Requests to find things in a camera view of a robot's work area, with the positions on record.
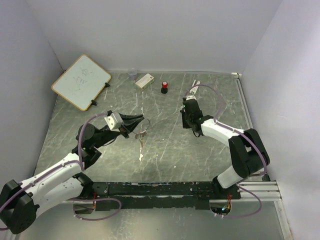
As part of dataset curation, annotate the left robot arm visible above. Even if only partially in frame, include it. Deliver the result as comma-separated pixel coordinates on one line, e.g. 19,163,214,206
0,111,145,235

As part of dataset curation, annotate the red black stamp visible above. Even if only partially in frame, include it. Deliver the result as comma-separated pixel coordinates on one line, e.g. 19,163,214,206
160,81,168,94

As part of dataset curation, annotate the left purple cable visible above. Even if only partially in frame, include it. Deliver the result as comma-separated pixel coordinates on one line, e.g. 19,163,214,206
0,112,123,231

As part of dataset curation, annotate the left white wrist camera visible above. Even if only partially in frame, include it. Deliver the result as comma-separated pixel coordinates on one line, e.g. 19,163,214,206
104,113,124,131

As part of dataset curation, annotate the green white small box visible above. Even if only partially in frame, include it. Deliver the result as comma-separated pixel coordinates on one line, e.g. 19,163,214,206
135,73,154,91

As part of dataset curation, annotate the clear plastic cup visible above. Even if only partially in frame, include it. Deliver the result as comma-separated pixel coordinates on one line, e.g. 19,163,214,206
127,67,138,81

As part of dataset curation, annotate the white corner bracket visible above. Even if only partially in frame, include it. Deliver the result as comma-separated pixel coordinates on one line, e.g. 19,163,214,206
231,72,242,78

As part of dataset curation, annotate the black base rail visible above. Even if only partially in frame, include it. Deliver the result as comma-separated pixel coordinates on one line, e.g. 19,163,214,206
72,181,242,212

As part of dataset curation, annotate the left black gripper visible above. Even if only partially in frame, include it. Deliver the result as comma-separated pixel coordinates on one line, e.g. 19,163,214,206
93,111,145,148

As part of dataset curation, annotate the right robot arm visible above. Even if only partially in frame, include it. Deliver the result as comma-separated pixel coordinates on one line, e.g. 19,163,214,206
180,97,270,199

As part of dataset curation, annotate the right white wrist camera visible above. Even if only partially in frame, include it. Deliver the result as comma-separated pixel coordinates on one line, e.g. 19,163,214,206
183,94,197,102

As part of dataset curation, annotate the yellow tag key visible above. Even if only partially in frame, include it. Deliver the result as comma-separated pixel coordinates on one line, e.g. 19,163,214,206
139,138,144,148

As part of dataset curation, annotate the white plastic clip tool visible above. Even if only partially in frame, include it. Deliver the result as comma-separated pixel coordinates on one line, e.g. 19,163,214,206
189,79,201,95

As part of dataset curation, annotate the small whiteboard with yellow frame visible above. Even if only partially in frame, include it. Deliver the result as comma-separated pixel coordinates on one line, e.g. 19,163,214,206
51,54,112,112

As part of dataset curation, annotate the silver keys bunch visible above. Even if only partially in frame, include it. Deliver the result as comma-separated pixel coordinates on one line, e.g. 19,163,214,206
134,130,147,140

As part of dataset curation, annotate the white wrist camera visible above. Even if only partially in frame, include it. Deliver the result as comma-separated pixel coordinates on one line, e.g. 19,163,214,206
104,113,124,131
183,94,197,102

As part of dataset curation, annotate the metal keyring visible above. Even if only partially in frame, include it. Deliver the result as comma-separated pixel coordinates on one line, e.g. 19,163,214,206
133,117,151,134

